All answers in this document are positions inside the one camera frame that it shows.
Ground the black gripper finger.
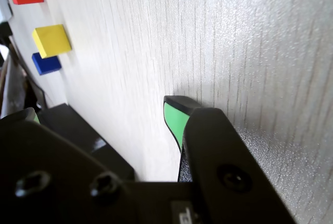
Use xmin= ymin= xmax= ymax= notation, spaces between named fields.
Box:
xmin=163 ymin=95 xmax=298 ymax=224
xmin=0 ymin=107 xmax=136 ymax=224

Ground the yellow cube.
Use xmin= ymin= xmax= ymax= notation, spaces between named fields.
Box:
xmin=32 ymin=24 xmax=72 ymax=59

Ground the blue cube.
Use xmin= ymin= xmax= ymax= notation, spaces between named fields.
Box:
xmin=31 ymin=52 xmax=62 ymax=76

